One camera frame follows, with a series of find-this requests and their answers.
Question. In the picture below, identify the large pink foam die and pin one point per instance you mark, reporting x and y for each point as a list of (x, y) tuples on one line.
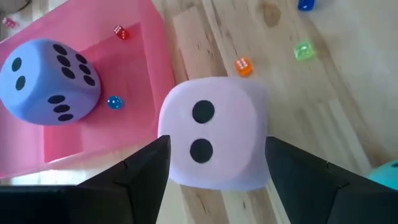
[(233, 130)]

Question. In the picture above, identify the large purple foam die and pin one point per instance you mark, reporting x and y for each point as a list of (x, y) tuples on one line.
[(40, 90)]

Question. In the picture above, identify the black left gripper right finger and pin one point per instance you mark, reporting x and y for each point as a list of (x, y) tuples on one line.
[(311, 193)]

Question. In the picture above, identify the small teal translucent die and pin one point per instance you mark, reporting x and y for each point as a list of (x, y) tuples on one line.
[(115, 102)]

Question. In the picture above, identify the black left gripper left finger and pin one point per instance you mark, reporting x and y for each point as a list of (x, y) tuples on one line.
[(124, 193)]

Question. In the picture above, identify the small dark blue die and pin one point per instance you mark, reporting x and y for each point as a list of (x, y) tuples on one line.
[(306, 4)]

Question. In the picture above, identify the large teal foam die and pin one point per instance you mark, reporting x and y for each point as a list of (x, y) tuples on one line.
[(387, 175)]

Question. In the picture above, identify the small yellow-green translucent die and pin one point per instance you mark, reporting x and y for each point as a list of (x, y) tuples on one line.
[(303, 50)]

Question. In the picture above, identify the pink translucent plastic bin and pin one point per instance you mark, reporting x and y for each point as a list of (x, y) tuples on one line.
[(124, 77)]

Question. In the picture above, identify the small pink translucent die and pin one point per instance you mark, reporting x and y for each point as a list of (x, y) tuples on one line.
[(8, 22)]

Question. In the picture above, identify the small orange translucent die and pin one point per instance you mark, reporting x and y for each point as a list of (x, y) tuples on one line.
[(243, 66)]

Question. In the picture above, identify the small red translucent die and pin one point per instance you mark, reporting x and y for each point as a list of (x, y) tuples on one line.
[(121, 32)]

